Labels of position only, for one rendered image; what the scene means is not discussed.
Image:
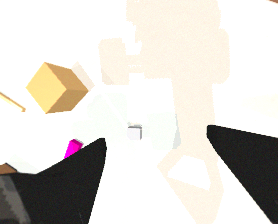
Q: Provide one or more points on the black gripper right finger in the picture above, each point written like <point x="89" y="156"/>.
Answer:
<point x="253" y="160"/>

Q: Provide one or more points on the tan cardboard-coloured cube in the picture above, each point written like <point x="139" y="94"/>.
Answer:
<point x="56" y="88"/>

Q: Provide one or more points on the small magenta block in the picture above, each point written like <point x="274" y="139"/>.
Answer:
<point x="73" y="146"/>

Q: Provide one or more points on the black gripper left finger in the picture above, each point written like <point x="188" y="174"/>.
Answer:
<point x="63" y="193"/>

